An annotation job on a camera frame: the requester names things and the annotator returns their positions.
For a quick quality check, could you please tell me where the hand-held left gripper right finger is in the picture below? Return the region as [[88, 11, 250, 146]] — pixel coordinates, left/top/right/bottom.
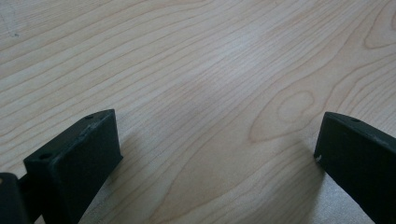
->
[[313, 111, 396, 224]]

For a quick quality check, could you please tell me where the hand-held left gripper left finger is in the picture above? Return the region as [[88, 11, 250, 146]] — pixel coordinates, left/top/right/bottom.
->
[[23, 108, 124, 224]]

